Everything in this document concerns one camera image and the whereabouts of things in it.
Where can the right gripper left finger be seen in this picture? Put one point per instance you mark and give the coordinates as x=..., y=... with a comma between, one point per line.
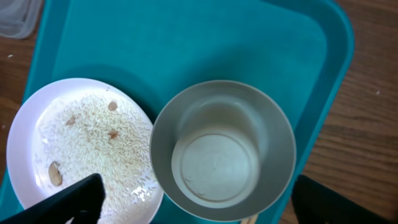
x=79, y=203

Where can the teal serving tray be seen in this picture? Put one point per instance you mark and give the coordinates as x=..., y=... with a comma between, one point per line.
x=297, y=52

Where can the large white dirty plate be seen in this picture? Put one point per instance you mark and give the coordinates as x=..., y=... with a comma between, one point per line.
x=75, y=127

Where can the wooden chopstick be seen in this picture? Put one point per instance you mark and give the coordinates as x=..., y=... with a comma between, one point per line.
x=245, y=221
x=253, y=219

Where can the clear plastic bin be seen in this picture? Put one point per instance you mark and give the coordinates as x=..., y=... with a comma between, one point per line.
x=19, y=17

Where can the white paper cup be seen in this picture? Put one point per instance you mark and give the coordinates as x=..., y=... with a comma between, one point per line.
x=215, y=162

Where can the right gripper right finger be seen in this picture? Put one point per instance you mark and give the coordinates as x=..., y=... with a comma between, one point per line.
x=316, y=204

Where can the grey metal bowl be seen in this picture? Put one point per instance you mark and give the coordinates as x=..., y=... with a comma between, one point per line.
x=277, y=155

